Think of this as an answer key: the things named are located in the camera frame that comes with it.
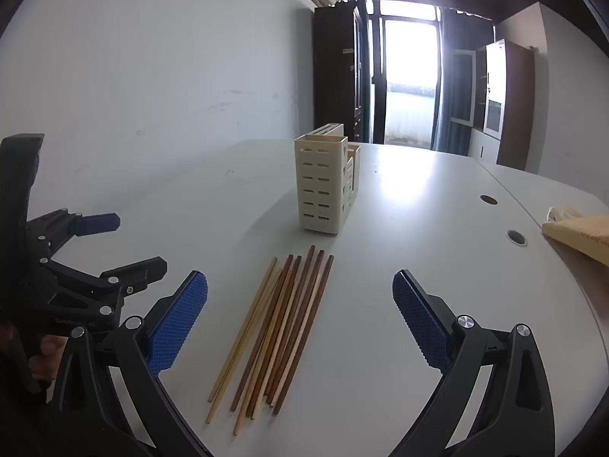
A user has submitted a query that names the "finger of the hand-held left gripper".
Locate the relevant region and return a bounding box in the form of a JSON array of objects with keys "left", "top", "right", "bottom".
[
  {"left": 26, "top": 208, "right": 121, "bottom": 254},
  {"left": 29, "top": 256, "right": 168, "bottom": 331}
]

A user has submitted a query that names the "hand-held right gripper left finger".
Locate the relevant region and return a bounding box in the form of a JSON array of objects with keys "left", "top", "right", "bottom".
[{"left": 48, "top": 270, "right": 215, "bottom": 457}]

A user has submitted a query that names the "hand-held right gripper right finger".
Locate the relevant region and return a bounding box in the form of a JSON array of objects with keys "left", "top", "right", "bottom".
[{"left": 387, "top": 270, "right": 557, "bottom": 457}]

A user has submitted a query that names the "bunch of wooden chopsticks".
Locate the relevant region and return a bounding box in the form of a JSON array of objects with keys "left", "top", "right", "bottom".
[{"left": 206, "top": 244, "right": 335, "bottom": 436}]

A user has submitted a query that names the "cream plastic utensil holder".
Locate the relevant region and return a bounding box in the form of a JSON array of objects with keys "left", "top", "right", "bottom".
[{"left": 294, "top": 124, "right": 361, "bottom": 238}]

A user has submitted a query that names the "person's left hand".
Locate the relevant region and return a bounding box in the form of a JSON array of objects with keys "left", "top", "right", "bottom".
[{"left": 26, "top": 334, "right": 67, "bottom": 384}]

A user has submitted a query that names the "white plastic bag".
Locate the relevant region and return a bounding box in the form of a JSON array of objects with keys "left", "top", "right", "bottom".
[{"left": 545, "top": 206, "right": 579, "bottom": 224}]

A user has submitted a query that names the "tan paper package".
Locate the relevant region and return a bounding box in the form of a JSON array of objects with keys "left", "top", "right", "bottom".
[{"left": 541, "top": 214, "right": 609, "bottom": 267}]

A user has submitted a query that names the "brown cabinet with glass doors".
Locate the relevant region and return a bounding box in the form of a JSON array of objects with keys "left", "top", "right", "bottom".
[{"left": 469, "top": 39, "right": 536, "bottom": 172}]

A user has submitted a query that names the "white framed glass door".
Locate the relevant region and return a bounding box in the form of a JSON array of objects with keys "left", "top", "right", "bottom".
[{"left": 450, "top": 49, "right": 477, "bottom": 128}]

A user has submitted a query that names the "glass balcony door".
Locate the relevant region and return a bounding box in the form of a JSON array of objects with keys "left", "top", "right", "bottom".
[{"left": 371, "top": 0, "right": 445, "bottom": 150}]

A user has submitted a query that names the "tall dark brown cabinet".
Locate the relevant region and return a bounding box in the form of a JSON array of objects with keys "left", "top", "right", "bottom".
[{"left": 312, "top": 4, "right": 367, "bottom": 142}]

